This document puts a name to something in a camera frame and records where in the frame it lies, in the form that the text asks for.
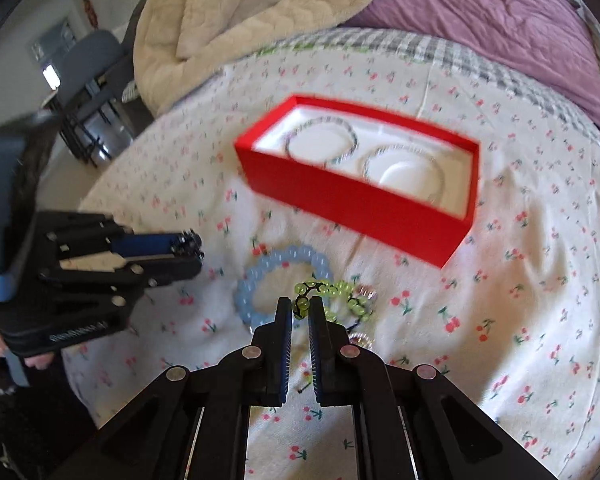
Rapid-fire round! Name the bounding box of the purple quilted blanket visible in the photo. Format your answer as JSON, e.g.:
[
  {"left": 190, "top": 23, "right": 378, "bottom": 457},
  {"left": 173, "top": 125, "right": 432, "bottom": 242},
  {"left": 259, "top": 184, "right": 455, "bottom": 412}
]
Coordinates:
[{"left": 342, "top": 0, "right": 600, "bottom": 136}]

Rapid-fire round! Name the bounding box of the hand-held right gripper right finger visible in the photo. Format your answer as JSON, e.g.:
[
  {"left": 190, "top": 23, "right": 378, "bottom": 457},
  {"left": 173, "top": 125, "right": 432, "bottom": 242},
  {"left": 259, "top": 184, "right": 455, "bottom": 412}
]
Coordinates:
[{"left": 308, "top": 296, "right": 551, "bottom": 480}]

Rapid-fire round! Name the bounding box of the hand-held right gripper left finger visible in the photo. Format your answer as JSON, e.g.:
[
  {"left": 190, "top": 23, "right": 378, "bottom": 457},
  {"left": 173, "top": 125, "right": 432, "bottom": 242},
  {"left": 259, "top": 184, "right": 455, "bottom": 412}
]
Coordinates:
[{"left": 50, "top": 297, "right": 293, "bottom": 480}]

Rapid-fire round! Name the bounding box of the red jewelry box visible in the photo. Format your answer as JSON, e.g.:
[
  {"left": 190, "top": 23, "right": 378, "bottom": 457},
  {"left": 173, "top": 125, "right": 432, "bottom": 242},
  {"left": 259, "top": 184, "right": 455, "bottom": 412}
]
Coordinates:
[{"left": 234, "top": 94, "right": 482, "bottom": 269}]

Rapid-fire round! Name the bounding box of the cherry print bed sheet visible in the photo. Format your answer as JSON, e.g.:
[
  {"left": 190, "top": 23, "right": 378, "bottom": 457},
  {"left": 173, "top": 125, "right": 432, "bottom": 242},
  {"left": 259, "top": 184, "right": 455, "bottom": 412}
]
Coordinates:
[{"left": 62, "top": 35, "right": 600, "bottom": 480}]

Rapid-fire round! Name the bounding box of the light blue beaded bracelet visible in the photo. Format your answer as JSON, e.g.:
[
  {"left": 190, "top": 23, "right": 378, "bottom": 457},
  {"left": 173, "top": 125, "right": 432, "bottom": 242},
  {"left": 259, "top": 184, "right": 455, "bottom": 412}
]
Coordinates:
[{"left": 236, "top": 245, "right": 333, "bottom": 333}]

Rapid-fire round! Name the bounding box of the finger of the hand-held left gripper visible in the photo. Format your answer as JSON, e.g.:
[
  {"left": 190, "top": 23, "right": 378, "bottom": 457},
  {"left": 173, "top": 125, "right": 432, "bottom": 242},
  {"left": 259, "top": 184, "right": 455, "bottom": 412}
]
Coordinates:
[
  {"left": 37, "top": 212, "right": 203, "bottom": 262},
  {"left": 40, "top": 257, "right": 203, "bottom": 312}
]

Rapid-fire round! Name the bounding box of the grey checked cloth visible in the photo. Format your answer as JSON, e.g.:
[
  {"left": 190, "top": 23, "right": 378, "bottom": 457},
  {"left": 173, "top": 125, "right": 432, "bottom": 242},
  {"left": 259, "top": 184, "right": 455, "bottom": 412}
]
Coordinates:
[{"left": 260, "top": 27, "right": 600, "bottom": 161}]

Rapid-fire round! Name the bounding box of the black beaded bracelet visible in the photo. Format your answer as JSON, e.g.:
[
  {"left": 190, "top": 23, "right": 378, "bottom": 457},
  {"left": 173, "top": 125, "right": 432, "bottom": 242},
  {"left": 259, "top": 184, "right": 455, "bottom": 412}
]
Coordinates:
[{"left": 172, "top": 230, "right": 204, "bottom": 261}]

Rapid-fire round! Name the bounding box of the silver beaded bracelet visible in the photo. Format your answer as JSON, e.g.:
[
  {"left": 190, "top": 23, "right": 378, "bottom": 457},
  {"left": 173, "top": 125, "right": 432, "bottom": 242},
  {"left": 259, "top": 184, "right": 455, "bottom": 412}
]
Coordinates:
[
  {"left": 361, "top": 144, "right": 445, "bottom": 206},
  {"left": 284, "top": 116, "right": 358, "bottom": 167}
]

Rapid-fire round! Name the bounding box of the green beaded bracelet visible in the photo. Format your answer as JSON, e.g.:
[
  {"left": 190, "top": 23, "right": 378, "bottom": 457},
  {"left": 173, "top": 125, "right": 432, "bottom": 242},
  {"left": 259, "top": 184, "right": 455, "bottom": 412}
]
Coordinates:
[{"left": 292, "top": 280, "right": 375, "bottom": 323}]

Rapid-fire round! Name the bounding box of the grey blue chair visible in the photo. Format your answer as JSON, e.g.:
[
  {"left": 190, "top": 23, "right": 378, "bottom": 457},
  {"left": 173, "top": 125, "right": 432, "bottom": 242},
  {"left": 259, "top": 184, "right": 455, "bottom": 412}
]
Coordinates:
[{"left": 54, "top": 30, "right": 136, "bottom": 167}]

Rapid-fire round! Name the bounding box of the person's dark clothing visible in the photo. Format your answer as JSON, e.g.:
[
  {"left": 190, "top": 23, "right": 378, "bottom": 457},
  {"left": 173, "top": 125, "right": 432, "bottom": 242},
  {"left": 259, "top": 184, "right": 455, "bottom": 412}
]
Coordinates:
[{"left": 0, "top": 360, "right": 100, "bottom": 480}]

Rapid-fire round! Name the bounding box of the beige quilted blanket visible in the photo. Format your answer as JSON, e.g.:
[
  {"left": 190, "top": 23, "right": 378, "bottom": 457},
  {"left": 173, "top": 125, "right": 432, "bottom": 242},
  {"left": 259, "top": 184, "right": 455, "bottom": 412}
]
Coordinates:
[{"left": 132, "top": 0, "right": 461, "bottom": 116}]

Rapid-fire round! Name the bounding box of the pearl pendant necklace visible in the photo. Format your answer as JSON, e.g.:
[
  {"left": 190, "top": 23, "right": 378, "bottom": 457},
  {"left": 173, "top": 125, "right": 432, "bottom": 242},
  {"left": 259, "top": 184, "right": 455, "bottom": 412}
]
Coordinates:
[{"left": 346, "top": 324, "right": 375, "bottom": 349}]

